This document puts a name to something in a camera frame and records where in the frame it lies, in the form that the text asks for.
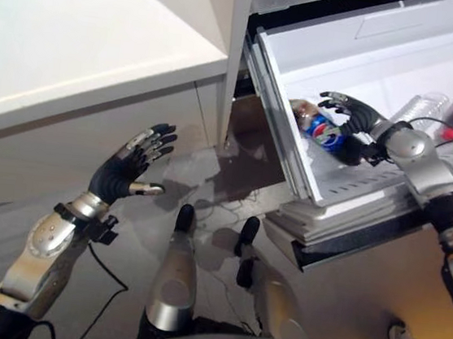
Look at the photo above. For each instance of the blue label cola bottle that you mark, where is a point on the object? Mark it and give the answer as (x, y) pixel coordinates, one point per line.
(323, 131)

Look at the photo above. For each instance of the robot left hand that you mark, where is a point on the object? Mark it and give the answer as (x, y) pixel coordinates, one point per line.
(117, 177)

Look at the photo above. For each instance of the white counter top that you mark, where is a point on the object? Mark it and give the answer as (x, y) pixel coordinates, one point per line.
(82, 38)

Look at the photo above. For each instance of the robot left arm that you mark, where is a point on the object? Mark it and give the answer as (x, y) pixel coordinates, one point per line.
(36, 254)

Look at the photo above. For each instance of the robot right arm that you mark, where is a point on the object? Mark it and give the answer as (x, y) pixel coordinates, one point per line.
(434, 177)

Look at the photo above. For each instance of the grey refrigerator body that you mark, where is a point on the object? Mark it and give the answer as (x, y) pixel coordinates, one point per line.
(236, 56)

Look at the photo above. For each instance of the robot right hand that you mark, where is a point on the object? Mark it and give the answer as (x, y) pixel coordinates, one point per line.
(363, 115)

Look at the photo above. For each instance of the white refrigerator drawer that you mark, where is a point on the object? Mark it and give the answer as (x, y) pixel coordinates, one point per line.
(345, 60)

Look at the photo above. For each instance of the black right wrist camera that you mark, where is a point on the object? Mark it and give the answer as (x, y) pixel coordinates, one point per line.
(372, 153)

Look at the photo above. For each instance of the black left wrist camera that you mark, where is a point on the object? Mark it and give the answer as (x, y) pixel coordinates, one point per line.
(102, 231)

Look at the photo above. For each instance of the white cabinet front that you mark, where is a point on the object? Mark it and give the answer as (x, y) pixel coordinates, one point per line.
(70, 135)

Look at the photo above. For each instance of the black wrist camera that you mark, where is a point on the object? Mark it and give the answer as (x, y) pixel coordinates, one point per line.
(102, 231)
(372, 153)

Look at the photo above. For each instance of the clear empty plastic bottle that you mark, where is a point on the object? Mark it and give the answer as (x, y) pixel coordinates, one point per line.
(422, 108)

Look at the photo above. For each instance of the robot left leg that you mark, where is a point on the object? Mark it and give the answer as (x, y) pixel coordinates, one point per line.
(175, 278)

